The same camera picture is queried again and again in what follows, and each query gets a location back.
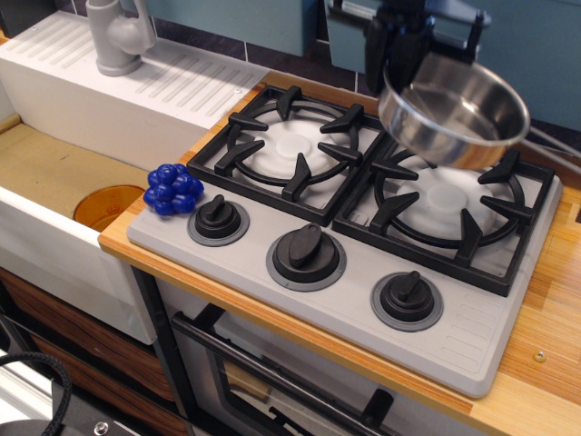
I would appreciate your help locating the grey toy stove top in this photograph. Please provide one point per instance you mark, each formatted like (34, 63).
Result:
(462, 350)

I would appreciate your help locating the oven door with handle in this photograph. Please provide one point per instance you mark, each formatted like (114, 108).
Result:
(262, 384)

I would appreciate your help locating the white toy sink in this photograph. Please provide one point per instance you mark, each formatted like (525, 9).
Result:
(68, 130)

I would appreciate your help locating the black left stove knob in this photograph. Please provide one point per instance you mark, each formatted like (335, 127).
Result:
(218, 222)

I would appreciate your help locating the black right stove knob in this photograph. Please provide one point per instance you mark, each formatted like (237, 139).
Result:
(407, 302)

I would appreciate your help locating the black stove knob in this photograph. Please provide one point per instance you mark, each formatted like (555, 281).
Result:
(407, 302)
(306, 260)
(218, 222)

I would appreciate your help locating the black right burner grate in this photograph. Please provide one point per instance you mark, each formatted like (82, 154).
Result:
(474, 226)

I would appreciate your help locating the grey toy faucet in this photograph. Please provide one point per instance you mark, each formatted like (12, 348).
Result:
(119, 41)

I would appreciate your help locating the wooden drawer cabinet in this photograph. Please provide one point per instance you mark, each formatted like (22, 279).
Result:
(106, 366)

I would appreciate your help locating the black middle stove knob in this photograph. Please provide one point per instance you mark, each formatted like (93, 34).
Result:
(306, 260)

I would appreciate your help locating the blue toy blueberry cluster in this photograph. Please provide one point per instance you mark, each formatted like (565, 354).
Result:
(172, 190)

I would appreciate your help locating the black left burner grate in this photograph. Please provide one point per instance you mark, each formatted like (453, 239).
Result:
(288, 154)

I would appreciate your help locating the orange plastic bowl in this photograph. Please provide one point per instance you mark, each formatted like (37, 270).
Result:
(100, 208)

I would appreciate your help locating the black burner grate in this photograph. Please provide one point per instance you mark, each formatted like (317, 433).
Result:
(288, 154)
(474, 226)

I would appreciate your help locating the stainless steel pan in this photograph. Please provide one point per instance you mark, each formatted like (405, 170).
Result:
(459, 115)

